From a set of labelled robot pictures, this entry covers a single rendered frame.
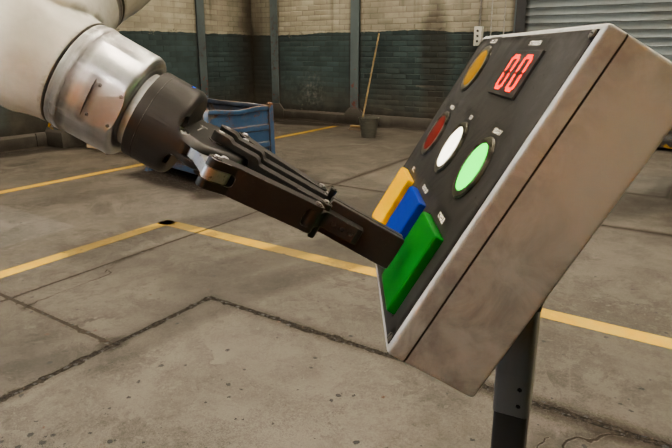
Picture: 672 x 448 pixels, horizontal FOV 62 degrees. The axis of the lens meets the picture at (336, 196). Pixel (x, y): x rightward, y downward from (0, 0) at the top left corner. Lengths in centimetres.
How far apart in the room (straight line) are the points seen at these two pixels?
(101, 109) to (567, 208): 34
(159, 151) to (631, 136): 34
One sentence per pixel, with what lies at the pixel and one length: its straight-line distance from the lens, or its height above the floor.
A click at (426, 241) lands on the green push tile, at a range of 45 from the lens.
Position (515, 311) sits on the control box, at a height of 100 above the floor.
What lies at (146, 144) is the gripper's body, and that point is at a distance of 45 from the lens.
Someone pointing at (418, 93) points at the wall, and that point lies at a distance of 881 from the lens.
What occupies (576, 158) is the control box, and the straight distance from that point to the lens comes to 42.
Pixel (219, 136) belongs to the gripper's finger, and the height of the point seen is 112.
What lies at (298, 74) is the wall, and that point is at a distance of 998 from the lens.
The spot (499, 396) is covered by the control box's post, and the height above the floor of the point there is 82.
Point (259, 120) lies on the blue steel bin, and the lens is 530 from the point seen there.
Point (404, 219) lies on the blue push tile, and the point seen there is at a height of 102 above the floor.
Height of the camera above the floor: 118
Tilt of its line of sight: 15 degrees down
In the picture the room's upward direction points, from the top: straight up
